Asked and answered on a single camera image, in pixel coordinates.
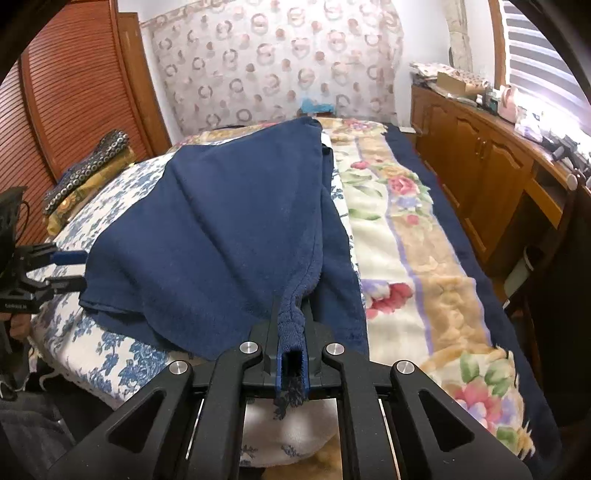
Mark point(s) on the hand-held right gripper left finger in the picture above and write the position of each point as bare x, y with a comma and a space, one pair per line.
258, 353

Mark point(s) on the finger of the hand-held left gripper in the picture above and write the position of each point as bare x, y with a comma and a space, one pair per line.
64, 285
69, 257

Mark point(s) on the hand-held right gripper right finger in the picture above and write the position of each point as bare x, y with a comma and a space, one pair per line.
323, 357

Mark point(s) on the navy t-shirt with orange print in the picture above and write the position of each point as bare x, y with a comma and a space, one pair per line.
221, 230

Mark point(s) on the person's left hand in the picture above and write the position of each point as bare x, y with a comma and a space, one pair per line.
18, 326

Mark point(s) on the yellow brown pillow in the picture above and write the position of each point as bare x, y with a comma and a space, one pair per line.
87, 189

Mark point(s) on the blue and white floral bedsheet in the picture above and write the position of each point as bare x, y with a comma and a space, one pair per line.
120, 360

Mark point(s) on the patterned grey blue pillow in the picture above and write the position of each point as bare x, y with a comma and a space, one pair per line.
92, 164

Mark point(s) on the floral blanket with navy border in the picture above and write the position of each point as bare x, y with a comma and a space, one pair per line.
415, 258

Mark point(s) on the person's grey trousers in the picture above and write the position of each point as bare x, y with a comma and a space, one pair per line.
27, 438

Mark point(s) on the blue cloth bundle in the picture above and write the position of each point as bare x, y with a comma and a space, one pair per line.
316, 106

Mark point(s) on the wooden cabinet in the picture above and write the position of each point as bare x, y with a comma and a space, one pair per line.
485, 161

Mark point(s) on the patterned paper stack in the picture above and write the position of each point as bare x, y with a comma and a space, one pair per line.
427, 70

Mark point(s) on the cardboard box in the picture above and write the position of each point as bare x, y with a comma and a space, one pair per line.
461, 84

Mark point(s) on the pink container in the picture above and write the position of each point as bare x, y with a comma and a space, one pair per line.
509, 102

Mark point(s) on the striped window blind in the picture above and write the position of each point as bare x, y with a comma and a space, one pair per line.
540, 50

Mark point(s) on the circle-patterned wall cloth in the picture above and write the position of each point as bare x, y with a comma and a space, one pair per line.
277, 60

